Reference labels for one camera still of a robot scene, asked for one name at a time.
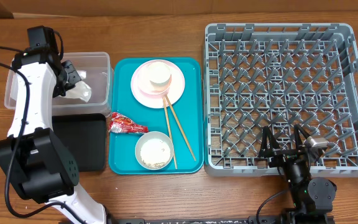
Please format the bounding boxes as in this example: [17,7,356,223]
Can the rice pile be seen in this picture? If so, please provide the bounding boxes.
[140,139,171,169]

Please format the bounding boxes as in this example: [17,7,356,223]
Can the grey bowl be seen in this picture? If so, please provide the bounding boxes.
[135,131,173,170]

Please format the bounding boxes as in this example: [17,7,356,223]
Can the black tray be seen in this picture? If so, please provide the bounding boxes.
[52,113,107,172]

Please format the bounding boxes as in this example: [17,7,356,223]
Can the wooden chopstick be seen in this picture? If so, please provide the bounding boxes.
[162,95,178,169]
[164,94,196,161]

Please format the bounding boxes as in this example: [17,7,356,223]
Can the pink bowl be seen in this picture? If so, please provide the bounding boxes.
[137,60,172,95]

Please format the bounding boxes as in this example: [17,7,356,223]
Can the white cup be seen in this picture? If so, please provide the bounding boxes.
[147,62,172,88]

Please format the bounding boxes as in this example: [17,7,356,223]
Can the pink plate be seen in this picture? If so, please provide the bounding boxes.
[131,60,185,109]

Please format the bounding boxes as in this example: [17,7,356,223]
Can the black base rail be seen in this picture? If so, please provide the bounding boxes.
[113,215,335,224]

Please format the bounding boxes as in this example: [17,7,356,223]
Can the red snack wrapper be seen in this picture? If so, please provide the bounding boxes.
[109,112,149,134]

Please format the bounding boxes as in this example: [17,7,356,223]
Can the teal serving tray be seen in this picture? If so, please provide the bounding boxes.
[111,57,204,174]

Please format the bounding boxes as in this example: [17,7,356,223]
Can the clear plastic bin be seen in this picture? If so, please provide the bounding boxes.
[19,52,113,116]

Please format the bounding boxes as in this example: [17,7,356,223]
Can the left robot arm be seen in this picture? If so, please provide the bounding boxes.
[0,26,115,223]

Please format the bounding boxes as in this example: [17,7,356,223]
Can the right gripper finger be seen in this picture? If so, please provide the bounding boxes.
[294,124,310,154]
[259,126,280,158]

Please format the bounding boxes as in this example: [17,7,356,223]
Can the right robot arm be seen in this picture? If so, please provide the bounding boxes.
[255,124,337,224]

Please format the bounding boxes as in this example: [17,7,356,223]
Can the white napkin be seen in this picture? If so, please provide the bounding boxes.
[65,70,92,103]

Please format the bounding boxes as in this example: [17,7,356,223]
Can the grey dishwasher rack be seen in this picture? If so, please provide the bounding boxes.
[203,23,358,177]

